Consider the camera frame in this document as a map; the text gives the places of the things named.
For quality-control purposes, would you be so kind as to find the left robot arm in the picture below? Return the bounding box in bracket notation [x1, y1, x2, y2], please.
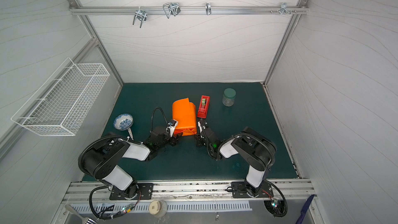
[78, 127, 182, 198]

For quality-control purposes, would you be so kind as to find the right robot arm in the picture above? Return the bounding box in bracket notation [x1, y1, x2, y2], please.
[196, 119, 277, 198]

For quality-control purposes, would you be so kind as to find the green table mat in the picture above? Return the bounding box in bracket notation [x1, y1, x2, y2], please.
[104, 83, 297, 180]

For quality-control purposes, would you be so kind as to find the blue white ceramic spoon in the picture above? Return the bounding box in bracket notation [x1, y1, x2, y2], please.
[113, 114, 134, 140]

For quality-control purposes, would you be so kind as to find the red tape dispenser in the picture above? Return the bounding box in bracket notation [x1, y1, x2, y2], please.
[197, 95, 210, 119]

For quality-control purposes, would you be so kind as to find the glass jar green lid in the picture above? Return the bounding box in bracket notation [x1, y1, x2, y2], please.
[222, 88, 236, 107]

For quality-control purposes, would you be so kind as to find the round white puck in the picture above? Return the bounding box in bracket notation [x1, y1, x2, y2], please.
[148, 200, 167, 218]

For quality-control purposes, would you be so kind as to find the metal spatula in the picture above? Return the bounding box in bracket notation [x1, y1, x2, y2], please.
[64, 204, 96, 224]

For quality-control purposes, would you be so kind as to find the metal U-bolt clamp left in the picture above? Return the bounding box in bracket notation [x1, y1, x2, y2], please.
[132, 9, 147, 28]

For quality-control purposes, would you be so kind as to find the metal u-bolt clamp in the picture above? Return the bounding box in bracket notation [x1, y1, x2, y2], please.
[132, 9, 147, 28]
[163, 2, 181, 19]

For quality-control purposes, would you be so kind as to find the metal U-bolt clamp middle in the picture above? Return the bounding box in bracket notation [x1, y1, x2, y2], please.
[163, 2, 181, 19]

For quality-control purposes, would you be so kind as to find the small metal hook clamp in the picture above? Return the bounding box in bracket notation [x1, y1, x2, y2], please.
[205, 3, 211, 16]

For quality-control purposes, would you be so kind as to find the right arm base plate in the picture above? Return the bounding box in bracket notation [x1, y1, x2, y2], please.
[226, 181, 274, 199]

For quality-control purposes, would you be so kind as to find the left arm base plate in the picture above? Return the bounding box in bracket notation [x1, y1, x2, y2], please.
[109, 183, 154, 200]

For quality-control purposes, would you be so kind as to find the white slotted cable duct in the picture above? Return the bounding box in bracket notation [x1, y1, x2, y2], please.
[69, 201, 252, 214]

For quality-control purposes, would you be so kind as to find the white wire basket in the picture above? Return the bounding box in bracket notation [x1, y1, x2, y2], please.
[11, 58, 110, 136]

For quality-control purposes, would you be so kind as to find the blue handled tool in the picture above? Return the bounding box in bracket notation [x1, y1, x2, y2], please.
[295, 195, 315, 224]

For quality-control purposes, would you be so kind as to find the metal bracket clamp right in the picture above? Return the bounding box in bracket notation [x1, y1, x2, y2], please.
[269, 3, 297, 15]

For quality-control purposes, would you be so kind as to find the aluminium crossbar rail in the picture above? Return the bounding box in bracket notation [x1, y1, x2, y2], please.
[69, 5, 309, 16]

